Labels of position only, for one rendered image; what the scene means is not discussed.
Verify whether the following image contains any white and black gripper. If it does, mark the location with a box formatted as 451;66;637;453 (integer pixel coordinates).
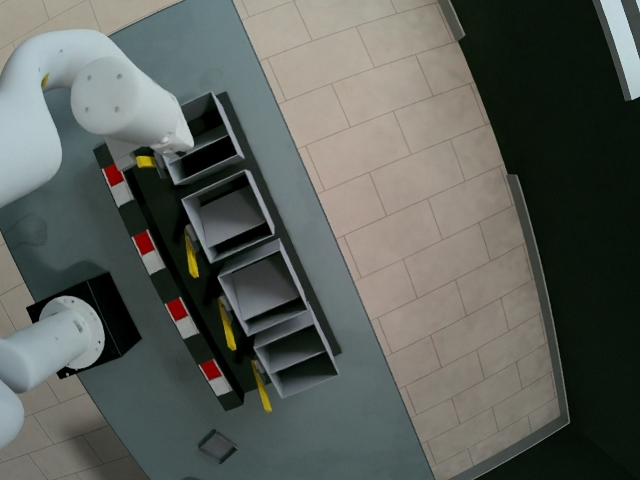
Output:
150;92;194;158

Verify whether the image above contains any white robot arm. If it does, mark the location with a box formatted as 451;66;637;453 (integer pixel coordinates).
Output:
0;29;179;450

